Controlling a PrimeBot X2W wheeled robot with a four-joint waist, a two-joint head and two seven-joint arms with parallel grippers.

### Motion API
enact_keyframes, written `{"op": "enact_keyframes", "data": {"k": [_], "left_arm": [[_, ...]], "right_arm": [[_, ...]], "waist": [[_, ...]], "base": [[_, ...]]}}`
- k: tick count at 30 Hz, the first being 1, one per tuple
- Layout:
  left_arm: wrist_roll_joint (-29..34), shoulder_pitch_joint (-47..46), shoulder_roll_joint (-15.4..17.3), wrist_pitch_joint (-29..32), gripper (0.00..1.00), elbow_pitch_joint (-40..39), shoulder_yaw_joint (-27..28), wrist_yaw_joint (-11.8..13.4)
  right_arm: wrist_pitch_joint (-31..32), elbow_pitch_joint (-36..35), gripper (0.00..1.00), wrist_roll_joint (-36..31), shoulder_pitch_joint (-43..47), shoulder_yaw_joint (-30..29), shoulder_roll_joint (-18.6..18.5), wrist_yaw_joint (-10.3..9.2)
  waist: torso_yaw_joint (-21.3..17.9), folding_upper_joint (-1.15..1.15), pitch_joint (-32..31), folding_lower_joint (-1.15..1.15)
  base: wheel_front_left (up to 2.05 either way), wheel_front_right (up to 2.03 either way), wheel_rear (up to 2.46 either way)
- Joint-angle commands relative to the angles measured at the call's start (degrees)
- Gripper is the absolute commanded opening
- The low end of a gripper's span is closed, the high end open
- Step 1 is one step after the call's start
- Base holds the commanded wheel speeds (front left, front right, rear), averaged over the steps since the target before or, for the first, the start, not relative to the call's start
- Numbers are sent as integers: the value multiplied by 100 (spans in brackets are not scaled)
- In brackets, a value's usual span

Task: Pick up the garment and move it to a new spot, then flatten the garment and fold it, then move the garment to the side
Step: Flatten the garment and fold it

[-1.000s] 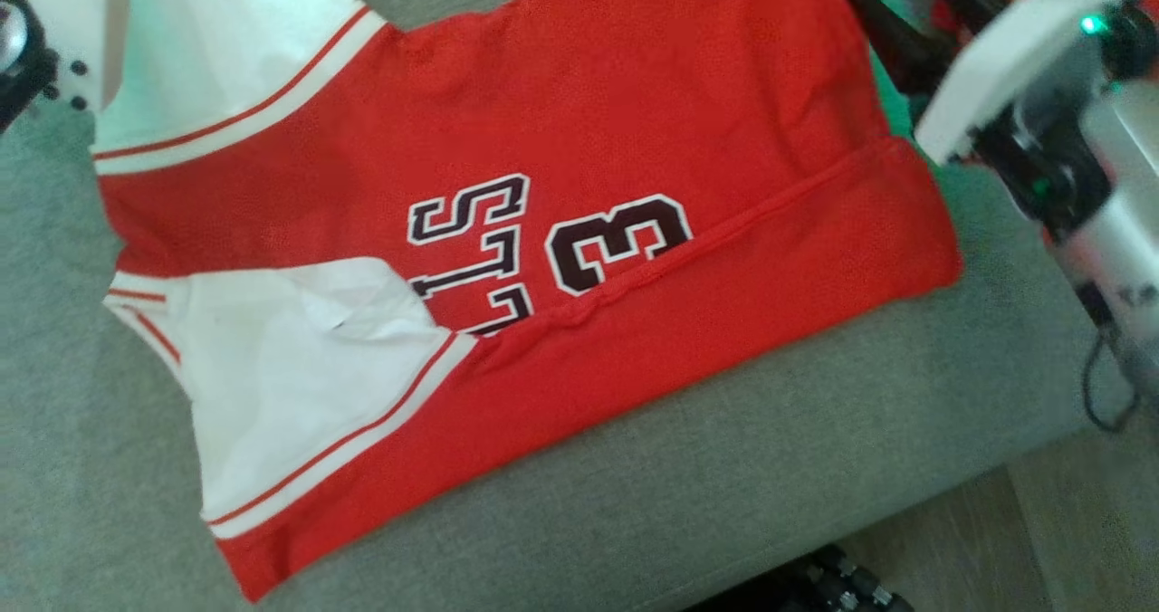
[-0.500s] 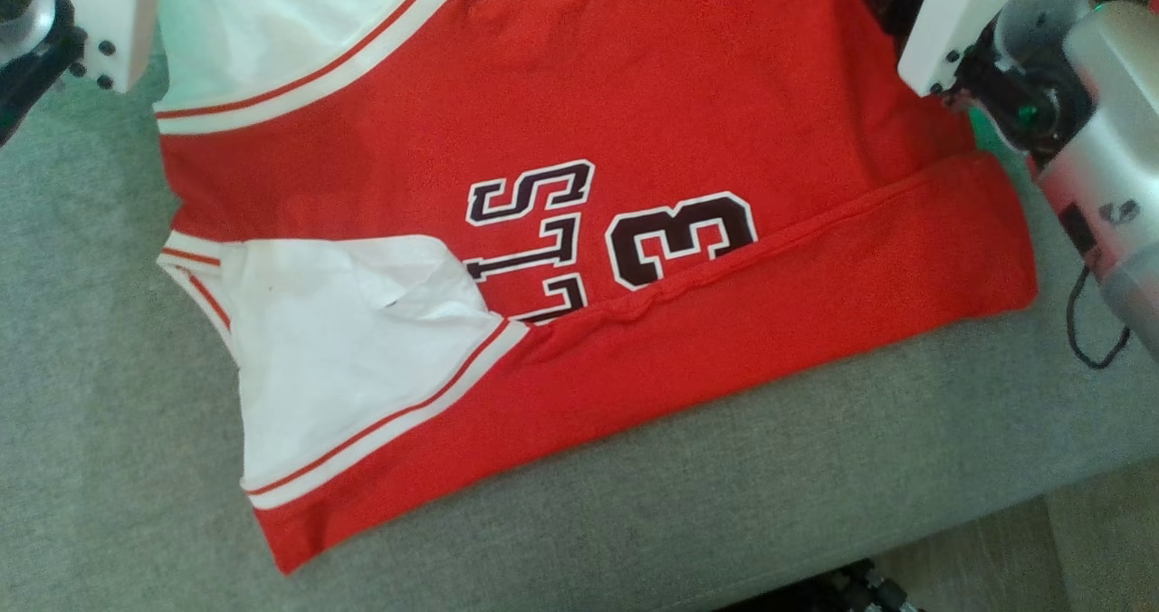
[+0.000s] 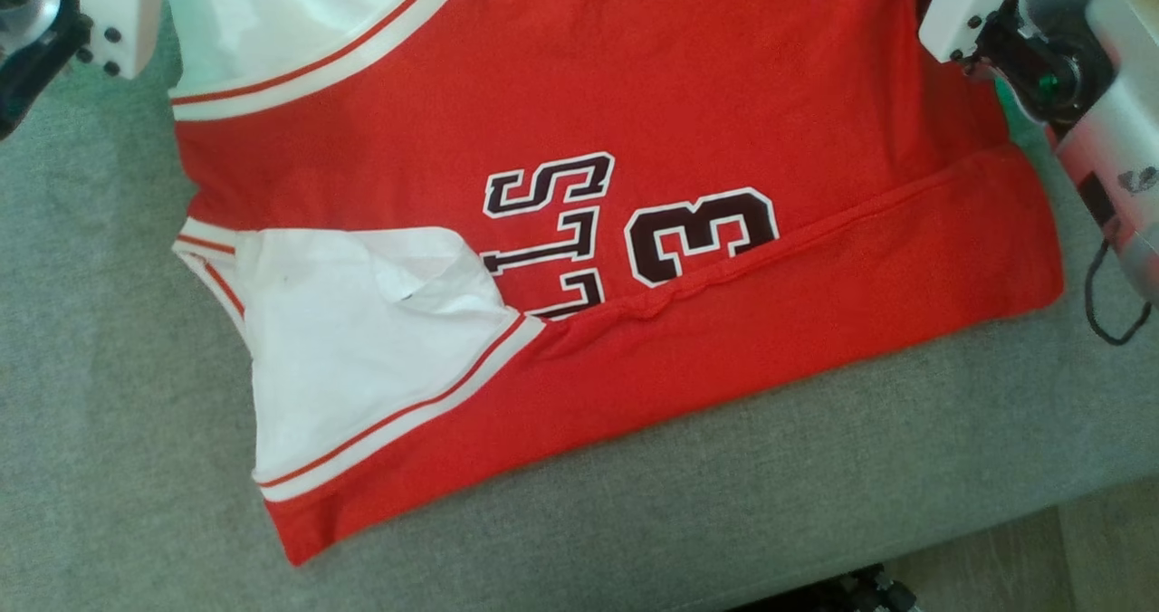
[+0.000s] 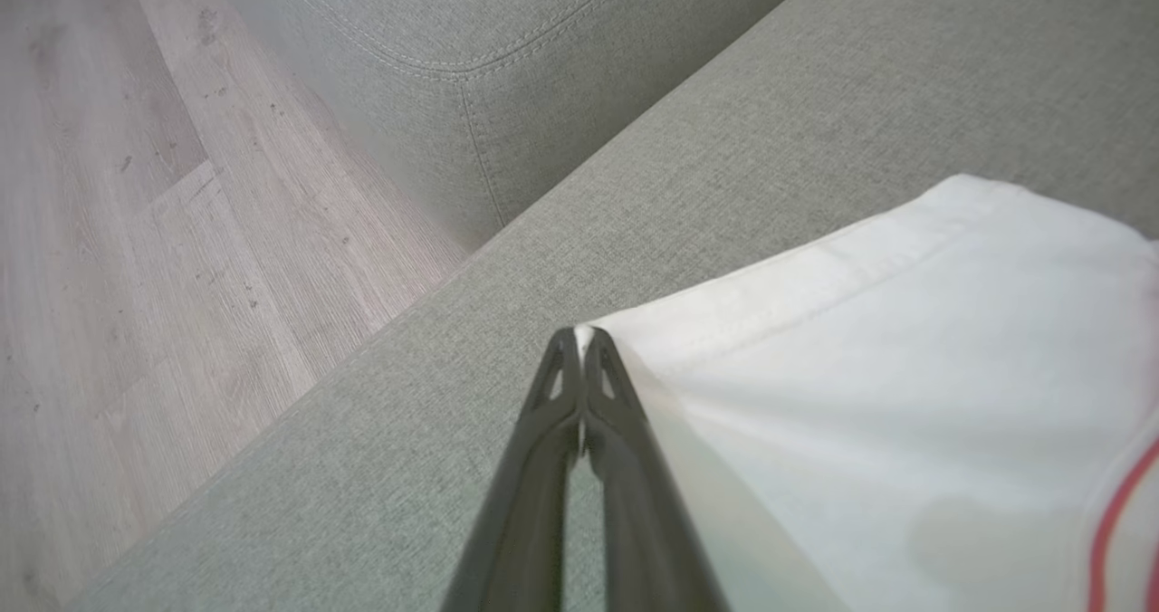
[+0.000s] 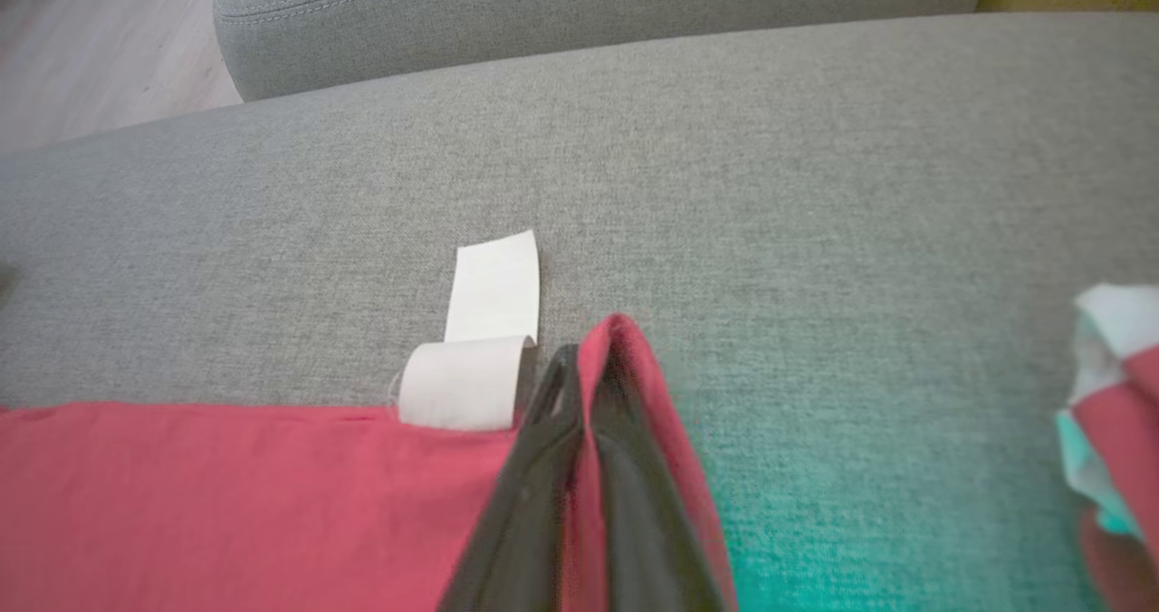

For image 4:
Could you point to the red and white shirt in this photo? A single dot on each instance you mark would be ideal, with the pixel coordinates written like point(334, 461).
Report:
point(905, 395)

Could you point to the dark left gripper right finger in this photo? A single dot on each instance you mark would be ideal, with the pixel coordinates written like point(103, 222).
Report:
point(634, 503)

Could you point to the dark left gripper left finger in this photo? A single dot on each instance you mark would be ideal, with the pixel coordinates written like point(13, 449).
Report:
point(530, 503)

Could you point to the grey stitched sofa cushion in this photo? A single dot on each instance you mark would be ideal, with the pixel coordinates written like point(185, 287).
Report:
point(471, 42)

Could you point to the grey fabric sofa seat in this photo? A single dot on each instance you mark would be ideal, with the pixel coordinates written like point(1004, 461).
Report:
point(815, 114)

